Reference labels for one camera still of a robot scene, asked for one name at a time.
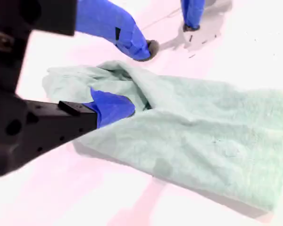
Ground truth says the pale green T-shirt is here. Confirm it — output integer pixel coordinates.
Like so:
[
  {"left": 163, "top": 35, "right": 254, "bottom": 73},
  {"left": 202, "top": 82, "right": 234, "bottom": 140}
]
[{"left": 42, "top": 60, "right": 283, "bottom": 212}]

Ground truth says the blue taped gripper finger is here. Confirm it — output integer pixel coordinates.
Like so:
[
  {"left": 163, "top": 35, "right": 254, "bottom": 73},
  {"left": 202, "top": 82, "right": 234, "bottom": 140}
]
[
  {"left": 29, "top": 0, "right": 160, "bottom": 62},
  {"left": 25, "top": 87, "right": 135, "bottom": 163},
  {"left": 180, "top": 0, "right": 206, "bottom": 32}
]

